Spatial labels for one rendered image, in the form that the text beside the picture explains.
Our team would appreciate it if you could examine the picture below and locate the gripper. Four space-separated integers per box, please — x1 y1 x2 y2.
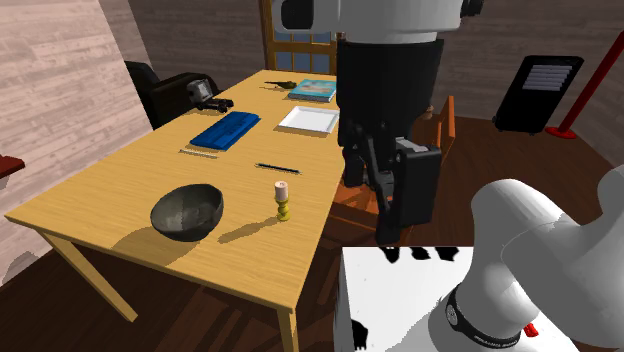
336 37 445 246

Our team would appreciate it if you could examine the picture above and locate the orange wooden chair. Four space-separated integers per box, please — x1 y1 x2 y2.
327 94 457 246

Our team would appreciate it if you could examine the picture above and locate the white square tray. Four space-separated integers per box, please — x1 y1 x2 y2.
277 105 341 135

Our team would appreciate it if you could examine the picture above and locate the yellow candlestick with candle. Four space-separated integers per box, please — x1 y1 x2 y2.
273 180 293 223

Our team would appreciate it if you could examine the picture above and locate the black pen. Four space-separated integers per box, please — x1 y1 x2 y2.
255 162 303 176

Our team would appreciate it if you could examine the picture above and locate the teal book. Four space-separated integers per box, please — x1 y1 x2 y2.
286 78 338 104

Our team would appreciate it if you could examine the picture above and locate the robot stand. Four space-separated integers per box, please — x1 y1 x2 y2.
332 245 581 352

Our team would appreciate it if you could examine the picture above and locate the wooden framed window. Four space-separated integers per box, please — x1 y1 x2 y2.
258 0 343 77

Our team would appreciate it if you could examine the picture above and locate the blue keyboard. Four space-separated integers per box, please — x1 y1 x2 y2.
188 110 262 152

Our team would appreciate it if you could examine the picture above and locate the black heater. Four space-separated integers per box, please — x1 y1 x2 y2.
491 54 586 137

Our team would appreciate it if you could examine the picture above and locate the silver pen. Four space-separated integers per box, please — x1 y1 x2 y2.
178 147 220 161

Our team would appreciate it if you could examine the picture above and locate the dark grey bowl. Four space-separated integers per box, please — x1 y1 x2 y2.
149 183 225 243

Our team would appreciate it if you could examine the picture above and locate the red pole stand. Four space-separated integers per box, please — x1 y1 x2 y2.
544 30 624 141

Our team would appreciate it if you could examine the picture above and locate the black armchair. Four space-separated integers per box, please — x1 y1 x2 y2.
124 60 222 131

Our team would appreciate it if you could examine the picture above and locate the light wooden table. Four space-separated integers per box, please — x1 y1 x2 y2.
4 69 353 352

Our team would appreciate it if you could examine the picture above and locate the red shelf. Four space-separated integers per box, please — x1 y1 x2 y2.
0 154 27 192

